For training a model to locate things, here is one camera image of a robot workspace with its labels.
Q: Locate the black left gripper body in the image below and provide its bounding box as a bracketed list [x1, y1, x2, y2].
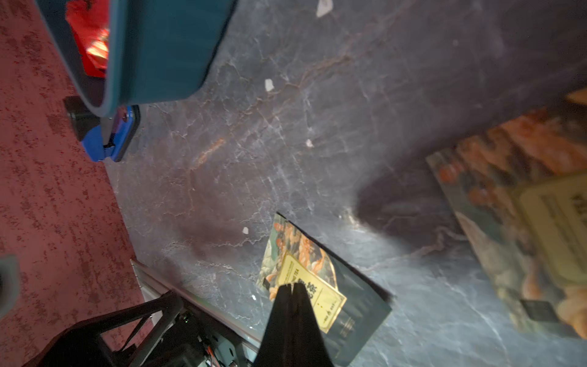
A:
[26, 291, 238, 366]

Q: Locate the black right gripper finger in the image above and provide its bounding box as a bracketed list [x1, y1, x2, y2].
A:
[253, 283, 333, 367]

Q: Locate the black yellow tea pouch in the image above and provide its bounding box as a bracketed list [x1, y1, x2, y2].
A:
[257, 214, 391, 366]

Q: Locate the black green tea pouch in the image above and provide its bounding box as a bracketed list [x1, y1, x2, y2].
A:
[426, 89, 586, 338]

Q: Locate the teal plastic storage box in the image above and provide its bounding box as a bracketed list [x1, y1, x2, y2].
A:
[35, 1, 235, 117]

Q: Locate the red foil tea bag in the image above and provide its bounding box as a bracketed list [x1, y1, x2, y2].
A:
[65, 0, 110, 79]

